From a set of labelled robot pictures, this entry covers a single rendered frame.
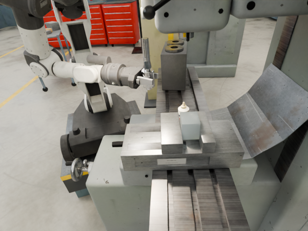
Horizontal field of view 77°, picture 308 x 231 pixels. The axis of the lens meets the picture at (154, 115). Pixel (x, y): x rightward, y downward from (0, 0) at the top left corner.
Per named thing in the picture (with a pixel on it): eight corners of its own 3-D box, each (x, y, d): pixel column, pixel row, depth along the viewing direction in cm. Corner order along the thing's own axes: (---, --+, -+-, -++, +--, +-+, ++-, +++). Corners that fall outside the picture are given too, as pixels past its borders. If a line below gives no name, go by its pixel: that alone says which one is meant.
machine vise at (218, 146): (123, 171, 59) (117, 145, 53) (129, 138, 71) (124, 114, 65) (240, 168, 57) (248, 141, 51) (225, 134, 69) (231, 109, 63)
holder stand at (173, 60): (162, 90, 100) (160, 51, 88) (166, 73, 117) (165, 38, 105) (185, 90, 98) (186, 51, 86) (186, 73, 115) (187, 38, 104)
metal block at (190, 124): (181, 140, 57) (181, 124, 54) (179, 127, 62) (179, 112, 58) (199, 139, 57) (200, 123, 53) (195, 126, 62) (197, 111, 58)
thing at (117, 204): (110, 245, 114) (81, 184, 80) (119, 195, 140) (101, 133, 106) (250, 248, 109) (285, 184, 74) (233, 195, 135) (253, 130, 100)
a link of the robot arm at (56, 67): (75, 84, 84) (42, 80, 90) (87, 69, 90) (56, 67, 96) (63, 63, 76) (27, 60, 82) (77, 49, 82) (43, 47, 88)
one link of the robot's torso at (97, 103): (86, 104, 156) (67, 53, 118) (111, 99, 160) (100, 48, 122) (88, 119, 147) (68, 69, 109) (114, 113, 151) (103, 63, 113)
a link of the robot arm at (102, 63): (108, 88, 76) (85, 84, 79) (122, 80, 85) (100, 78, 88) (106, 58, 71) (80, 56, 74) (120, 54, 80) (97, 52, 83)
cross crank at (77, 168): (68, 186, 98) (60, 171, 91) (76, 167, 108) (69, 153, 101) (98, 186, 97) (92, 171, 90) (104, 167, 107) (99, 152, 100)
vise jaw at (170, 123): (161, 154, 54) (161, 144, 52) (160, 122, 66) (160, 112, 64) (183, 153, 54) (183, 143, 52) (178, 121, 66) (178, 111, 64)
